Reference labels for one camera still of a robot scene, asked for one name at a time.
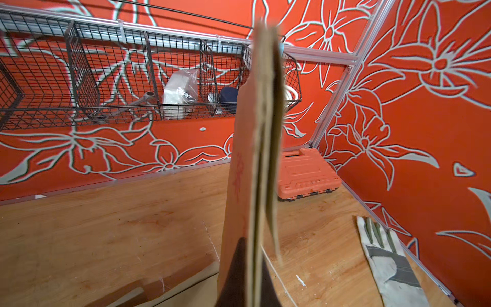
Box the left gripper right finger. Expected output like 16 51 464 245
260 260 282 307

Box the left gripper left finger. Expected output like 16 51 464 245
216 237 246 307

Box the kraft file bag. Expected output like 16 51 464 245
217 24 285 306
89 262 219 306

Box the red plastic tool case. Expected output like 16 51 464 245
277 148 342 202

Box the white grey work glove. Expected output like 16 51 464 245
356 216 429 307

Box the dark blue round object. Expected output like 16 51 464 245
219 87 239 115

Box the white cable bundle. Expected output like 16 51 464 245
283 82 299 113

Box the black wire basket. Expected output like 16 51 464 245
0 0 303 131

